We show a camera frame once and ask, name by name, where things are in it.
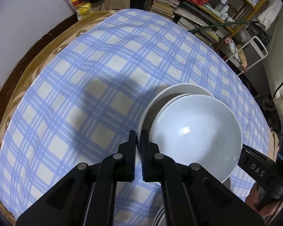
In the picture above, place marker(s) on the pile of magazines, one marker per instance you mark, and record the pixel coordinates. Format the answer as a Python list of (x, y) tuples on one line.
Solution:
[(202, 33)]

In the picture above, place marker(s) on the white bottle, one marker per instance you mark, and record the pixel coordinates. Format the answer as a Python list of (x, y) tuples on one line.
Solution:
[(222, 4)]

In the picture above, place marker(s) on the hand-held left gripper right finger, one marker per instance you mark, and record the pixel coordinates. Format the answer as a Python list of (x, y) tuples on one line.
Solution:
[(149, 167)]

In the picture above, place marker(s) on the stack of books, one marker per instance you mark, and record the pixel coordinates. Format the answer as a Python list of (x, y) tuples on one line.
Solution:
[(162, 4)]

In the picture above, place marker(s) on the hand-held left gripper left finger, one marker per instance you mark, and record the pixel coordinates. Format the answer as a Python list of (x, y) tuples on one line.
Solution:
[(129, 164)]

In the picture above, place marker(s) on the person's right hand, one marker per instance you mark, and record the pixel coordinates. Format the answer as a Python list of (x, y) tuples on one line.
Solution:
[(252, 196)]

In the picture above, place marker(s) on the white bowl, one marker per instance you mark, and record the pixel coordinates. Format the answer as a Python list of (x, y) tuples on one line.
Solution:
[(195, 134)]

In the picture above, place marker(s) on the wooden shelf unit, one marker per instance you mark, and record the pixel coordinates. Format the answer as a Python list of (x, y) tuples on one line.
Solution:
[(250, 1)]

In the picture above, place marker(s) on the long thin pole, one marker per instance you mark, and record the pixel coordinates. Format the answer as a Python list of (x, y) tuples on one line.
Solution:
[(226, 23)]

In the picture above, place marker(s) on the white trolley cart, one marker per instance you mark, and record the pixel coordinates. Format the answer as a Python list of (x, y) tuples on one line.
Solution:
[(261, 49)]

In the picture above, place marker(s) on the yellow and white plastic bag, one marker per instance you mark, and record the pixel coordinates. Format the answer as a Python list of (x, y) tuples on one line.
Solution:
[(82, 7)]

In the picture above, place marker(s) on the blue plaid sheet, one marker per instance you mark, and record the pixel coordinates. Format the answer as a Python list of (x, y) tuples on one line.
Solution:
[(85, 75)]

